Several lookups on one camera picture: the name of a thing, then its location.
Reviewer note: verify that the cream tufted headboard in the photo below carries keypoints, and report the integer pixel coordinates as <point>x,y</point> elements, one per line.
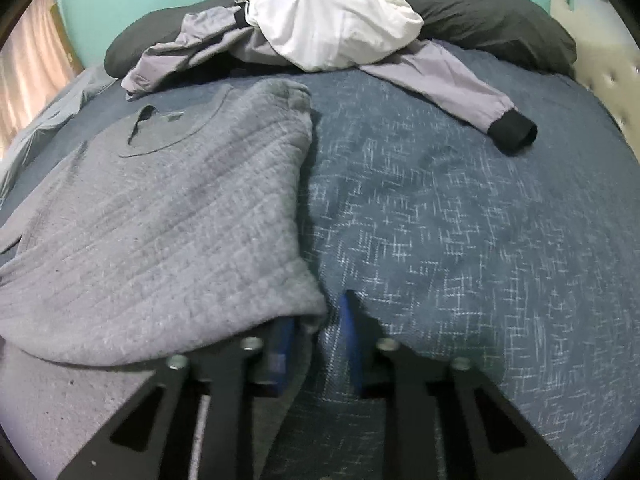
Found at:
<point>610,70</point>

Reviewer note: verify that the blue patterned bedspread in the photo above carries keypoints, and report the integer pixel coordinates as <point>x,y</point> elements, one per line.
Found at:
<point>450,220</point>

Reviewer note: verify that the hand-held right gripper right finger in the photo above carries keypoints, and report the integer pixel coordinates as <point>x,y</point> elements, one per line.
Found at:
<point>350,340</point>

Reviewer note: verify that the light grey bed sheet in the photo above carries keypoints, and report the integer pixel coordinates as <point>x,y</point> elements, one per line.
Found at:
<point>50,115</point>

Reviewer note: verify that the light grey jacket black cuffs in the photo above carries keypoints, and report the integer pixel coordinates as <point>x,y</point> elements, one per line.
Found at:
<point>430,80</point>

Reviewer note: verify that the dark grey long pillow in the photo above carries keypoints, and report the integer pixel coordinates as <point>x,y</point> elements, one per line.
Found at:
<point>500,25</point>

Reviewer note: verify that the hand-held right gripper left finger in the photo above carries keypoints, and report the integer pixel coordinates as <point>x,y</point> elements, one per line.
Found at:
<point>280,347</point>

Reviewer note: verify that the white garment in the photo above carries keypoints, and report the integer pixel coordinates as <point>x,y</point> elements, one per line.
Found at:
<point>330,25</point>

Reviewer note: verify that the grey knit sweater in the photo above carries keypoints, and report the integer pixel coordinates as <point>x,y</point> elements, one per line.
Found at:
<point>175,220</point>

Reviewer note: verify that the pink curtain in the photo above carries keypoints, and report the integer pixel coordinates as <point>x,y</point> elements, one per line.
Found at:
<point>30,70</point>

